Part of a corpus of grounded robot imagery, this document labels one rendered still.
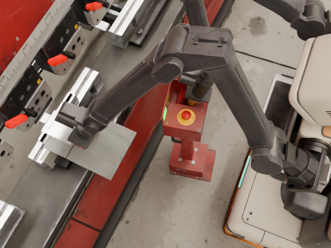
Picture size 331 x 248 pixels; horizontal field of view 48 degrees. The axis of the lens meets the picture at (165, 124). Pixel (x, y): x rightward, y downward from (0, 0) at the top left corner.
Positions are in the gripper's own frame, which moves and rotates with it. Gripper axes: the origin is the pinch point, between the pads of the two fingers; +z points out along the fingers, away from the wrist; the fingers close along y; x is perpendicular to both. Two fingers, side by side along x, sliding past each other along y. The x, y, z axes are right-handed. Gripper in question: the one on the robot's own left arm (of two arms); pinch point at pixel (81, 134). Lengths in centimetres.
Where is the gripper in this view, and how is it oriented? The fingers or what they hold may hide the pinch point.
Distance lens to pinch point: 126.3
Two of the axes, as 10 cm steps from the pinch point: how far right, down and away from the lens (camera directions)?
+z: -3.6, 1.7, 9.2
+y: -4.3, 8.4, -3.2
